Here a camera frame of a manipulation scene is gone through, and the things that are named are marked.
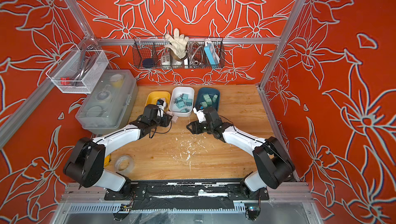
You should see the dark teal storage box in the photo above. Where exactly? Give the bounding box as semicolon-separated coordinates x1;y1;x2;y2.
195;87;221;111

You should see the red object in basket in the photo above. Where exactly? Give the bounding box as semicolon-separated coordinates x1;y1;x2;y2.
60;77;71;86

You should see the clear tape roll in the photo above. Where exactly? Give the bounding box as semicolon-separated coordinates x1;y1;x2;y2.
114;155;135;176

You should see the pink plug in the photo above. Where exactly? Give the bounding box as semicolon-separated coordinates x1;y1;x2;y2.
172;115;178;123

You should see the black wire wall basket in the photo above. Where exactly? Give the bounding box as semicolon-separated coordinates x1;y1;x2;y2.
132;35;225;70

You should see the white storage box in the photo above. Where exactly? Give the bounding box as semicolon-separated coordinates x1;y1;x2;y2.
170;86;195;117

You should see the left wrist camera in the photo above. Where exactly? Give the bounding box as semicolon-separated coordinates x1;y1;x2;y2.
156;98;167;117

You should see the clear plastic lidded container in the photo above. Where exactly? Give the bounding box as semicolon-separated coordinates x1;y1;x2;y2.
75;70;138;135

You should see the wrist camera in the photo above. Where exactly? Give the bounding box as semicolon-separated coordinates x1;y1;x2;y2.
193;106;206;123
156;98;167;117

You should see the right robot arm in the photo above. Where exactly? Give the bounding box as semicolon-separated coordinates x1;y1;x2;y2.
186;107;295;193

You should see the light blue box in basket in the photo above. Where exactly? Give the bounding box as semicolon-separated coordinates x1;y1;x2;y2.
204;38;220;68

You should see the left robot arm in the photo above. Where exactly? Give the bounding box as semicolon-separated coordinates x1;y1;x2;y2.
63;99;172;197

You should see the white socket cube in basket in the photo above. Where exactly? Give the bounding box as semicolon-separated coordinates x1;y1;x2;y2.
160;53;171;69

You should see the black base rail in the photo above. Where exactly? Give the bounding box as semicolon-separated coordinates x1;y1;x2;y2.
104;178;269;201

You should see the cream rubber glove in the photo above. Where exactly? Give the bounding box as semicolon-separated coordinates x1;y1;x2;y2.
164;28;189;59

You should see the white wire basket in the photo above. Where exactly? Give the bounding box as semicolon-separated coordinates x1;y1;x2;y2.
46;48;109;94

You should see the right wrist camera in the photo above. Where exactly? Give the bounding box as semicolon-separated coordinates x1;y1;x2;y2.
193;106;206;123

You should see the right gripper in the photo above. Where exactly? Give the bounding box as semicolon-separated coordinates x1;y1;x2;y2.
185;121;215;135

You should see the yellow storage box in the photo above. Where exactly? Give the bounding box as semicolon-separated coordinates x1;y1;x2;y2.
144;91;171;112

